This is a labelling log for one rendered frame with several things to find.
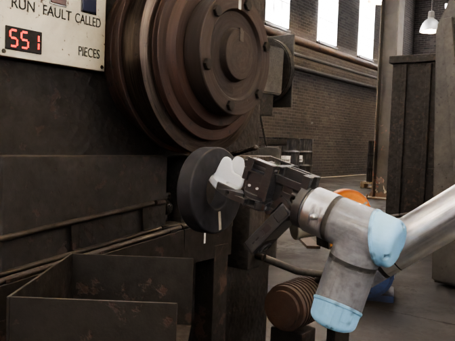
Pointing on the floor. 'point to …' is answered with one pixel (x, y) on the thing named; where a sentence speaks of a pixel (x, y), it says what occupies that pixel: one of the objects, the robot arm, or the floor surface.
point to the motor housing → (292, 309)
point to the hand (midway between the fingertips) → (211, 178)
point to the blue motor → (382, 291)
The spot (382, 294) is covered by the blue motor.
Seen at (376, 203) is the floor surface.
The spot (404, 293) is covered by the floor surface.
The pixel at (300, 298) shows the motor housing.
